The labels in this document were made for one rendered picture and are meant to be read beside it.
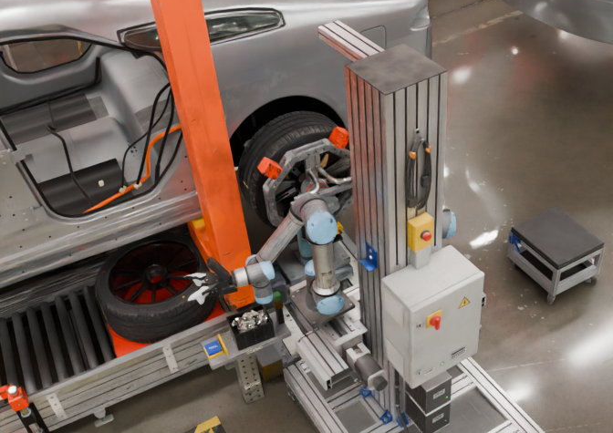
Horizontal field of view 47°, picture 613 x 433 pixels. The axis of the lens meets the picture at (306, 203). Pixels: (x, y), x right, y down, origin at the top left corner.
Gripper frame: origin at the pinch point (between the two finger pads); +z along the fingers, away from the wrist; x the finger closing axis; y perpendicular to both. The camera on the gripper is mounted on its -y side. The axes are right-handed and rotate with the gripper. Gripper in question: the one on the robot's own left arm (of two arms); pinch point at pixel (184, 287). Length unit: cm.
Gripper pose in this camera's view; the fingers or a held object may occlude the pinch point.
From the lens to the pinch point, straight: 284.4
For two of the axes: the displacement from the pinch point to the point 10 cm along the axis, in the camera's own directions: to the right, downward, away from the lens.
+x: -2.4, -4.8, 8.4
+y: 1.3, 8.4, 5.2
